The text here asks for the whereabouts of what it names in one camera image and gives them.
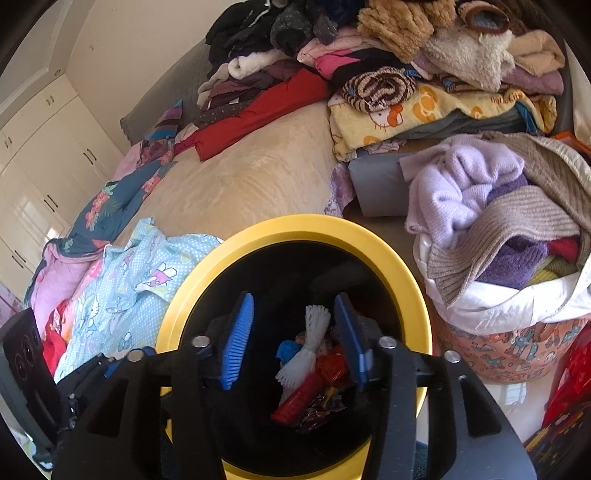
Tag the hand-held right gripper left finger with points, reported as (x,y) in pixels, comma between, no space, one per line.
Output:
(238,341)

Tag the light blue cartoon blanket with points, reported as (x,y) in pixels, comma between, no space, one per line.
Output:
(138,263)

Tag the blue glove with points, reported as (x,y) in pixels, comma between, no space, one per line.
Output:
(285,350)

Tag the bed with beige sheet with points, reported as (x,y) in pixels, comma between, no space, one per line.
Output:
(258,175)

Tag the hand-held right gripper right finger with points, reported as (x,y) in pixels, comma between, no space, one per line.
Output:
(353,341)

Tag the mauve garment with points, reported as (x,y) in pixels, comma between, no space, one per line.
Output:
(535,83)

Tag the yellow rimmed black trash bin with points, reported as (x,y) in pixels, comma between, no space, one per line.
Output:
(300,226)

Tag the blue floral quilt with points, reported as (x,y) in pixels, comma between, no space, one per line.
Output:
(111,203)

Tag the yellow cartoon blanket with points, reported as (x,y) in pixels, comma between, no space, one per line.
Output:
(438,106)

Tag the red patterned bag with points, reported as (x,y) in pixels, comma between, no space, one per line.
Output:
(572,392)

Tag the pink patterned laundry basket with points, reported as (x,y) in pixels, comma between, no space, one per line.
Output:
(508,350)

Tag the red padded garment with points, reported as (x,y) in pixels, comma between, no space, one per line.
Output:
(272,106)

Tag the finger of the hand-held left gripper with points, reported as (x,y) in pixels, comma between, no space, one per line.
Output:
(147,350)
(112,368)

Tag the black jacket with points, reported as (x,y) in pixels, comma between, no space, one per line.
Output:
(231,32)

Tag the dark dotted garment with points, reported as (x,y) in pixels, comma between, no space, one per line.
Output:
(221,110)

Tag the tan fuzzy garment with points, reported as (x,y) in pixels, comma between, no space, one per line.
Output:
(397,27)

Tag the large white foam net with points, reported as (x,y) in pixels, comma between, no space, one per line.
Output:
(304,355)

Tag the grey padded headboard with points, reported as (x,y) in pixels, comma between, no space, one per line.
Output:
(157,97)

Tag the beige fleece garment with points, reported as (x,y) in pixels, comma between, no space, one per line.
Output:
(535,50)

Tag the purple knit garment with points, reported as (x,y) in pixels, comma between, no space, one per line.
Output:
(512,263)

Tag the red snack wrapper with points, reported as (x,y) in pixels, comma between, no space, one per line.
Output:
(295,401)

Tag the orange box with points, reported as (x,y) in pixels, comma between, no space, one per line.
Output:
(572,138)

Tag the brown striped knit garment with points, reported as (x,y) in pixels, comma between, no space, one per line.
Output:
(378,90)

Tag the white satin cloth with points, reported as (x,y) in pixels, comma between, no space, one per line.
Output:
(471,314)

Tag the striped pillow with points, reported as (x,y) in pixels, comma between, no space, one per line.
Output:
(168,117)

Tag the red knit garment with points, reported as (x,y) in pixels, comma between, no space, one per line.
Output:
(563,249)

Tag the grey speckled sweater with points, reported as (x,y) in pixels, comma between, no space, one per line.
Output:
(291,27)

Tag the lilac patterned cloth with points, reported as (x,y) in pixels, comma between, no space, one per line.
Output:
(339,194)

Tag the white fleece garment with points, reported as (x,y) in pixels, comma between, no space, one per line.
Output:
(249,64)

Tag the cream fleece garment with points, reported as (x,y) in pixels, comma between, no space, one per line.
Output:
(466,55)

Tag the pink garment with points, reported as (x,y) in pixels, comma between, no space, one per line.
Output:
(332,60)

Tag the shiny candy wrapper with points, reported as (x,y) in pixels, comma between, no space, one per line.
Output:
(318,415)

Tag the lavender sweater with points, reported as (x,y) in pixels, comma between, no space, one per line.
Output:
(452,198)

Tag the red cartoon garment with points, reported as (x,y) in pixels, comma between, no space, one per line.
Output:
(53,346)

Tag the white wardrobe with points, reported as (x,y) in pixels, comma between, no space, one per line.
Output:
(46,170)

